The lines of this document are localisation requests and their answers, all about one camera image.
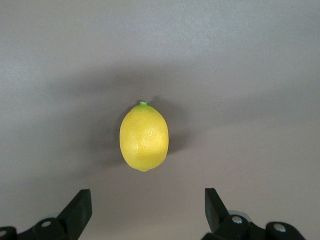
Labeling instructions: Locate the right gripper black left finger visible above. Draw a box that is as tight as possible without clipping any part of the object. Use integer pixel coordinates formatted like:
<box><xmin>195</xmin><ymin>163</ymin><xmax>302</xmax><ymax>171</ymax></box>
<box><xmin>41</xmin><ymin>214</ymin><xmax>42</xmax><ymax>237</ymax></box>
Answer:
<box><xmin>0</xmin><ymin>189</ymin><xmax>93</xmax><ymax>240</ymax></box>

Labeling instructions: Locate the yellow lemon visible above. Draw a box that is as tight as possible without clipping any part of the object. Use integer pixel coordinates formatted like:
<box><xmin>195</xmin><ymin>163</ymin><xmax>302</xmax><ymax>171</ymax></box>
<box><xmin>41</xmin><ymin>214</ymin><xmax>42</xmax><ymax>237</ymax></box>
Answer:
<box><xmin>119</xmin><ymin>100</ymin><xmax>170</xmax><ymax>173</ymax></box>

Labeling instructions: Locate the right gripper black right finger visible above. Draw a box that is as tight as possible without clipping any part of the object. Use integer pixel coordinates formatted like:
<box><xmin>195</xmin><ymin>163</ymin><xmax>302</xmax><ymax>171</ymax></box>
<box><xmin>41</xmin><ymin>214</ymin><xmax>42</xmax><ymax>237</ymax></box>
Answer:
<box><xmin>201</xmin><ymin>187</ymin><xmax>307</xmax><ymax>240</ymax></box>

